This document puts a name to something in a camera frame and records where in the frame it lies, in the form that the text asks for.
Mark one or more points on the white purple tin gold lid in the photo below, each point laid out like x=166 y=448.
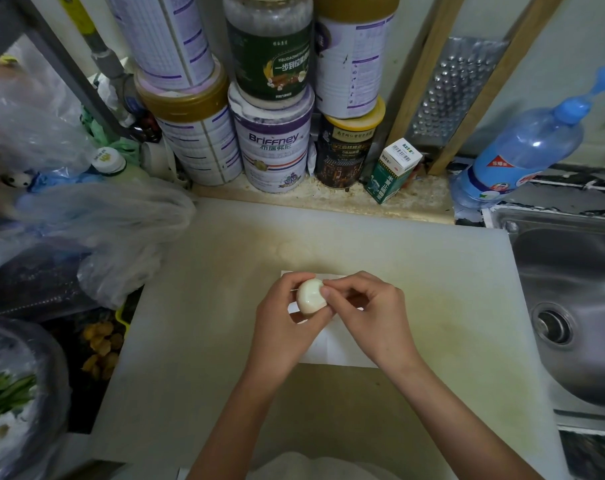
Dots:
x=157 y=39
x=350 y=64
x=202 y=139

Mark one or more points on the clear plastic bag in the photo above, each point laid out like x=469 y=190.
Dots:
x=32 y=129

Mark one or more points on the person's left hand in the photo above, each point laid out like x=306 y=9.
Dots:
x=277 y=349

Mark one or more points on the grey metal shelf rack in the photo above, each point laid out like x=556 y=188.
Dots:
x=62 y=59

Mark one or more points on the white foil pouch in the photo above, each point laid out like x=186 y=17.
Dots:
x=311 y=157

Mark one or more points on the person's left forearm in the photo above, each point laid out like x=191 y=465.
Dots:
x=232 y=434

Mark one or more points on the blue plastic bag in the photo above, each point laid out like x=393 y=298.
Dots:
x=57 y=180

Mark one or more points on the white paper sheet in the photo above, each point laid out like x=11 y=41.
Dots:
x=332 y=352

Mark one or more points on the steel sink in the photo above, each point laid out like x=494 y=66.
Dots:
x=582 y=274

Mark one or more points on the white tape roll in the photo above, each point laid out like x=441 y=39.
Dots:
x=157 y=159

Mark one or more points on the green label jar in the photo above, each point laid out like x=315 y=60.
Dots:
x=270 y=59

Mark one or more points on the person's right forearm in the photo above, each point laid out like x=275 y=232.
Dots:
x=462 y=429

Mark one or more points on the small white cap bottle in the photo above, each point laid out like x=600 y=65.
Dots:
x=107 y=160

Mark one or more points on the crumpled translucent plastic bag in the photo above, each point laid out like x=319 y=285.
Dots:
x=117 y=214

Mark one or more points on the small panda toy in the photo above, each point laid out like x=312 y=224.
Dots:
x=15 y=180

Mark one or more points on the white tin purple band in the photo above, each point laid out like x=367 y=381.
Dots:
x=272 y=149

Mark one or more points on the grey metal pipe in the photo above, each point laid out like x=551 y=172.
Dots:
x=102 y=52

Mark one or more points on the green white small carton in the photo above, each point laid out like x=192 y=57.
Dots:
x=387 y=177

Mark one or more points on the white plastic cutting board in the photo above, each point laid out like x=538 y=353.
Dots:
x=457 y=304

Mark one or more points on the blue plastic bottle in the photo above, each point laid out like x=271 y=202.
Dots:
x=517 y=154

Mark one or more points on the person's white shirt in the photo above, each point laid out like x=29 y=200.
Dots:
x=322 y=469

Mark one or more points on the green plastic bag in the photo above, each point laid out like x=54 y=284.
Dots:
x=100 y=132

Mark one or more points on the clear bag with greens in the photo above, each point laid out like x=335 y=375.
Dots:
x=27 y=414

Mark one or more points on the metal grater wooden frame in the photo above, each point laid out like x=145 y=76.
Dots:
x=452 y=84

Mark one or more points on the pile of yellow dried fruits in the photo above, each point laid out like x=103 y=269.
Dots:
x=102 y=344

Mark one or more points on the dark glossy bag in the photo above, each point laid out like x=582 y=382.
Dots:
x=27 y=289

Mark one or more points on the dark tin yellow lid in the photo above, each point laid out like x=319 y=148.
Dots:
x=342 y=154

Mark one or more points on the beige egg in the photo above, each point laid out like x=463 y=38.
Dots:
x=310 y=297

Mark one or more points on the yellow green basket rim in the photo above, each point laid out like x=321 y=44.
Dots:
x=122 y=318

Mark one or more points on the person's right hand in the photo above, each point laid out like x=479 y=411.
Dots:
x=382 y=329

